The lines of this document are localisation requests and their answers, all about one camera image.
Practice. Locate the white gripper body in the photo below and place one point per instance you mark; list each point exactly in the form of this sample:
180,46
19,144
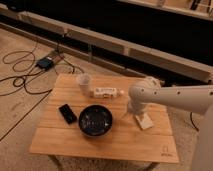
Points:
136,108

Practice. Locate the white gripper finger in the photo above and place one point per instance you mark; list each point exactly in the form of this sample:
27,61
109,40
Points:
126,114

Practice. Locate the white sponge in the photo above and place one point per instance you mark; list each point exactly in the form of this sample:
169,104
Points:
144,121

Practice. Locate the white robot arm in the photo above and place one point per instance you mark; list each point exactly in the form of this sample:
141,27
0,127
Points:
196,99

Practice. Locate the white ceramic cup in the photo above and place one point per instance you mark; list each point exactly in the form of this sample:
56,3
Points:
84,80

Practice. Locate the black bowl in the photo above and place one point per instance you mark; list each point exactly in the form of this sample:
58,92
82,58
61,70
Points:
95,120

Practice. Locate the white plastic bottle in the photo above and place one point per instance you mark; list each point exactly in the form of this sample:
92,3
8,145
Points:
107,92

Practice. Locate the wooden folding table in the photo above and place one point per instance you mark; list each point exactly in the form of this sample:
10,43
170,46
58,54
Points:
124,141

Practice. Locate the black smartphone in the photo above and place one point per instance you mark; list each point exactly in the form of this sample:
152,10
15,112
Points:
67,114

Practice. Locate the black power adapter box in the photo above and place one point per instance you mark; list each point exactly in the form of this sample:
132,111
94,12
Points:
45,63

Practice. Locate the long beige wall rail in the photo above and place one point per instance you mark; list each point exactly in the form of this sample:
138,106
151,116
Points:
152,56

